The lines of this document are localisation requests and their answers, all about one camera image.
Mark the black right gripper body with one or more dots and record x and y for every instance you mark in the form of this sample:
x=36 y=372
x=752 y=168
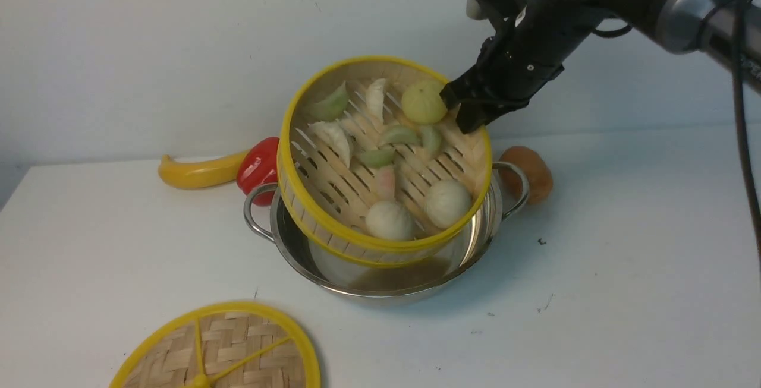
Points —
x=507 y=74

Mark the yellow-rimmed bamboo steamer basket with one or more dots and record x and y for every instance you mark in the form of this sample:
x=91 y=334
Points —
x=329 y=201

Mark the yellow-rimmed woven steamer lid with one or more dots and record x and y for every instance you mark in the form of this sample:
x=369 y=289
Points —
x=231 y=344

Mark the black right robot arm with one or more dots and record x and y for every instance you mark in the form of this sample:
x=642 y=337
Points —
x=533 y=38

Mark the yellow-green round bun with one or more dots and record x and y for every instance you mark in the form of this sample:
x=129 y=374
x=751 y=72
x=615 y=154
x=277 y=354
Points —
x=421 y=102

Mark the green dumpling right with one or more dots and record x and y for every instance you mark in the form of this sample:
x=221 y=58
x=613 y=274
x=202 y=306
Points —
x=431 y=140

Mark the green dumpling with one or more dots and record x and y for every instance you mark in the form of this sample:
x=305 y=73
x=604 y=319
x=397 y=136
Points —
x=431 y=140
x=377 y=158
x=330 y=107
x=399 y=134

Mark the orange-brown toy potato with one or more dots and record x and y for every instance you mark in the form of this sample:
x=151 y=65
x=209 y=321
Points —
x=541 y=182

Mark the green dumpling centre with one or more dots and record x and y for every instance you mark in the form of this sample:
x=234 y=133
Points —
x=399 y=134

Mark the white dumpling back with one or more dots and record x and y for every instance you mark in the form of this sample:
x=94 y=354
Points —
x=374 y=98

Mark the white round bun right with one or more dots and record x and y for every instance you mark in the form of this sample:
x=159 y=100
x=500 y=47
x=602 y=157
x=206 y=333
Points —
x=447 y=201

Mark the white round bun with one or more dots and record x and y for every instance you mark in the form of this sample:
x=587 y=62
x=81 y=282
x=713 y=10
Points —
x=447 y=201
x=390 y=220

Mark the green dumpling front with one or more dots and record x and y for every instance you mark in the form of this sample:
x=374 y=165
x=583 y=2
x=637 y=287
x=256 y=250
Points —
x=377 y=158

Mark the pink dumpling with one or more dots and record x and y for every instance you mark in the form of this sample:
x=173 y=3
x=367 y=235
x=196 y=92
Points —
x=385 y=180

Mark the green dumpling back left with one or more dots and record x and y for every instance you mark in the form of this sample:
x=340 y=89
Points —
x=330 y=107

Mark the white round bun left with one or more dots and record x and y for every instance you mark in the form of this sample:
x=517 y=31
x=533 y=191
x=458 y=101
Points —
x=390 y=220

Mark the red toy bell pepper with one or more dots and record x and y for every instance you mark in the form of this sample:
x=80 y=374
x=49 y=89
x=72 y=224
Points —
x=259 y=166

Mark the yellow toy banana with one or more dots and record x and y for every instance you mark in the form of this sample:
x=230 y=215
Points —
x=200 y=175

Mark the stainless steel two-handled pot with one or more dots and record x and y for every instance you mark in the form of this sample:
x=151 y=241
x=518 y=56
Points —
x=267 y=217

